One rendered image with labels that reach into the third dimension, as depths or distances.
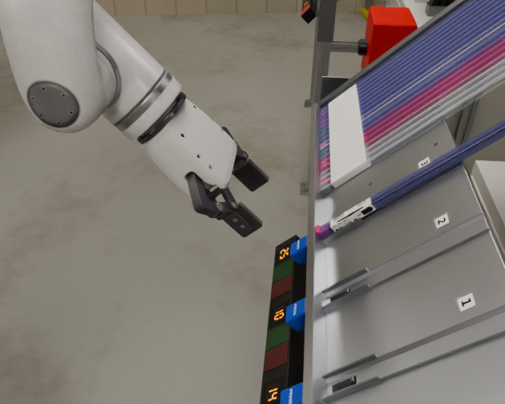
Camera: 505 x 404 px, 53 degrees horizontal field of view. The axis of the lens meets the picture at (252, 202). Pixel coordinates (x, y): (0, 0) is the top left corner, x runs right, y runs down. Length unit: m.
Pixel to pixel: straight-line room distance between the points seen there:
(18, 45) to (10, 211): 1.61
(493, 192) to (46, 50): 0.78
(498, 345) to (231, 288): 1.20
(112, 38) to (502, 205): 0.70
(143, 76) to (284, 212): 1.36
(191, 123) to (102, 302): 1.09
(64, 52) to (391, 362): 0.39
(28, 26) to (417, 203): 0.42
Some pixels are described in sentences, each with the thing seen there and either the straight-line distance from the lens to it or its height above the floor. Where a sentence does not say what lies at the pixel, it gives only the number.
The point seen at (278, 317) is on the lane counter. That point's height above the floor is 0.66.
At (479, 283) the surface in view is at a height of 0.83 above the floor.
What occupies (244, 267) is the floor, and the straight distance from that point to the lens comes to 1.64.
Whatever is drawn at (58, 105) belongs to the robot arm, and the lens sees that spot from 0.48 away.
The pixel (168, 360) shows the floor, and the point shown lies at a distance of 1.43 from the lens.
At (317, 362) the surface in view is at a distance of 0.52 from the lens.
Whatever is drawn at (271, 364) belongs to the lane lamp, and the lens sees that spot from 0.61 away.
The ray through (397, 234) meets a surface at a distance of 0.58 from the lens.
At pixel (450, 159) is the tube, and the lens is 0.60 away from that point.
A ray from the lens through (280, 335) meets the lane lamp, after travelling 0.62.
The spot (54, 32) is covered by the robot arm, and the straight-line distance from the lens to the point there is 0.46.
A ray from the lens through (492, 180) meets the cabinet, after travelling 1.03.
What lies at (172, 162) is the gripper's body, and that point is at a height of 0.86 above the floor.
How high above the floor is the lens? 1.15
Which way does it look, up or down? 37 degrees down
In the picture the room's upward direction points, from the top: straight up
